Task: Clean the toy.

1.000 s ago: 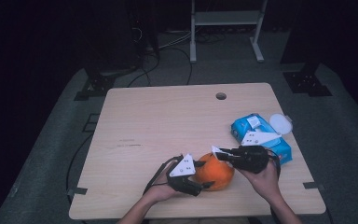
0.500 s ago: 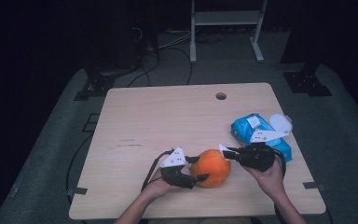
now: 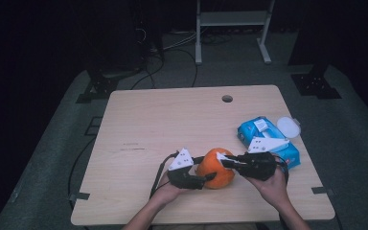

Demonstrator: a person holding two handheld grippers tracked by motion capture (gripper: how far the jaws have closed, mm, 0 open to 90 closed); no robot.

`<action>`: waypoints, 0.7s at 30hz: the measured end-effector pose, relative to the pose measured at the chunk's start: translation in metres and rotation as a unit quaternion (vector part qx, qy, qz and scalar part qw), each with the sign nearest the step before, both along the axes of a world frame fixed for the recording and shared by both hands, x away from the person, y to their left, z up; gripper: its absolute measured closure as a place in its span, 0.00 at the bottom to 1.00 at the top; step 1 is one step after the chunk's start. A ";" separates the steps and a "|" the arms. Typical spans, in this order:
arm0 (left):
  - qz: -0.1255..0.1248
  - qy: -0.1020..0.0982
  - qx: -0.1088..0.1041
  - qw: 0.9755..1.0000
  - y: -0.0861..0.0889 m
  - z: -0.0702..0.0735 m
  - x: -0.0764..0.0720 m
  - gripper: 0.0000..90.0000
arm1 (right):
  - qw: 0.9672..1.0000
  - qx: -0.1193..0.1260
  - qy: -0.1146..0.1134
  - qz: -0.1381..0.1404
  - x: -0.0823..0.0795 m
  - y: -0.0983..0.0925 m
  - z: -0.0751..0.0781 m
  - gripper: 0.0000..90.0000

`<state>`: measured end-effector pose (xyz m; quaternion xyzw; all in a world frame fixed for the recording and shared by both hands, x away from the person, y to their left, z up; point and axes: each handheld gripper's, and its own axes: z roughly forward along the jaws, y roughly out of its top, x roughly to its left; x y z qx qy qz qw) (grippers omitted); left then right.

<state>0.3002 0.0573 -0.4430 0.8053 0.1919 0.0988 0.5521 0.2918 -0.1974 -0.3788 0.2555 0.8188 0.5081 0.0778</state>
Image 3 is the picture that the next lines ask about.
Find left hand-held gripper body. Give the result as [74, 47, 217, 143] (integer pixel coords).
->
[167, 147, 206, 191]

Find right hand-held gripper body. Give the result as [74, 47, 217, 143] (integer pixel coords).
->
[241, 136, 290, 182]

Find orange plush toy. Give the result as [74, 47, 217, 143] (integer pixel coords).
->
[195, 147, 236, 191]

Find white wet wipe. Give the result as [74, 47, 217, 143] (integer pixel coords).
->
[216, 151, 247, 166]

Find blue wet wipe pack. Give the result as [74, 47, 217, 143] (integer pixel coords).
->
[237, 115, 302, 171]

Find person's left hand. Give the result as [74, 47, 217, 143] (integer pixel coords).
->
[150, 172, 190, 207]

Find person's right hand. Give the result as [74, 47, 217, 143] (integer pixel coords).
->
[245, 167, 292, 212]

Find grey tape piece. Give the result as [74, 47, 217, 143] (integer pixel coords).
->
[310, 186, 335, 196]
[69, 191, 91, 202]

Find black stand base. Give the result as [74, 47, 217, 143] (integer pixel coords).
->
[75, 71, 121, 104]
[289, 63, 343, 101]

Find white metal stand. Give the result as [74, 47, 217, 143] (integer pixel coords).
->
[195, 0, 277, 66]

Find left hand-held gripper black cable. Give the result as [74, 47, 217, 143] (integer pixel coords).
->
[149, 150, 180, 199]

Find hand-held gripper black cable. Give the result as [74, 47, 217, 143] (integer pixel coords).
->
[149, 150, 180, 199]
[272, 155, 290, 185]

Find right hand-held gripper black cable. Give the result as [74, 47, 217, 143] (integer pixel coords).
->
[272, 155, 290, 185]

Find black floor cable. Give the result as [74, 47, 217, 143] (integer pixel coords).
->
[129, 47, 199, 91]

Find long black cable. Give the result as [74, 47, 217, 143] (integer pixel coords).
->
[67, 136, 98, 205]

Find white floor cables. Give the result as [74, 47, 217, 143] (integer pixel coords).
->
[163, 30, 199, 52]

